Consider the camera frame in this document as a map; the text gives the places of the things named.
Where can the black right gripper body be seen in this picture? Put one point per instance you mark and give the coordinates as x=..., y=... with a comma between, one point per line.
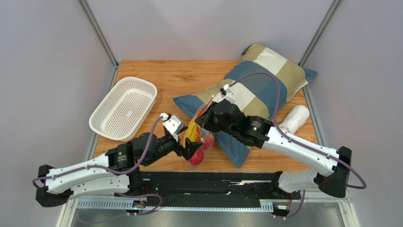
x=209, y=117

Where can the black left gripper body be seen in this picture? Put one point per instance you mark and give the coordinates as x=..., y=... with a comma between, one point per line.
x=171, y=144

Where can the red fake apple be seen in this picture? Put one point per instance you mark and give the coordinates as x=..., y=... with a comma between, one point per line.
x=197, y=158

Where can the clear orange zip top bag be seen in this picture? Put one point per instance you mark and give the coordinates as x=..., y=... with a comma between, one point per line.
x=200, y=131

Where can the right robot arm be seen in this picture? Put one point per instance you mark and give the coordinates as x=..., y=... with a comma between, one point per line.
x=328, y=170

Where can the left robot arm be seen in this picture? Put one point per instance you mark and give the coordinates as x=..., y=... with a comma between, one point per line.
x=116, y=171

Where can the yellow fake banana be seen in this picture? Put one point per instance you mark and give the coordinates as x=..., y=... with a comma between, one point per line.
x=191, y=132

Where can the blue beige checkered pillow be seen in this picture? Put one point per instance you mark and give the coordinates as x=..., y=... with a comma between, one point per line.
x=265, y=77

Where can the white perforated plastic basket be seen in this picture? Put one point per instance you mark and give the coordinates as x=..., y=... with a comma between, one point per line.
x=124, y=109

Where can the rolled white towel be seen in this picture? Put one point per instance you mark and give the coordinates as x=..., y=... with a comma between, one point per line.
x=295, y=119

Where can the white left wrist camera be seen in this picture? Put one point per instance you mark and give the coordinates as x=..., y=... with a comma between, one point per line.
x=173, y=125

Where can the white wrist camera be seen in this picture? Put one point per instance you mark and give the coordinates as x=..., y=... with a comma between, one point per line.
x=173, y=125
x=227, y=94

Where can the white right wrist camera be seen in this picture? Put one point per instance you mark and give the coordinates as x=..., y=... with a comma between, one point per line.
x=227, y=94

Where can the white slotted cable duct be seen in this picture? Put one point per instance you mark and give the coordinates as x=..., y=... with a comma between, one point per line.
x=231, y=205

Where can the right aluminium frame post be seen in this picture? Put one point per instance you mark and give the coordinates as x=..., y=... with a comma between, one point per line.
x=320, y=31

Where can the aluminium frame post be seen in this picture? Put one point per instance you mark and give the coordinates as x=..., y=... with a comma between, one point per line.
x=85, y=6
x=320, y=31

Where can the left aluminium frame post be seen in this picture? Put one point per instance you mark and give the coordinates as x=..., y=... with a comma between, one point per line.
x=85, y=6

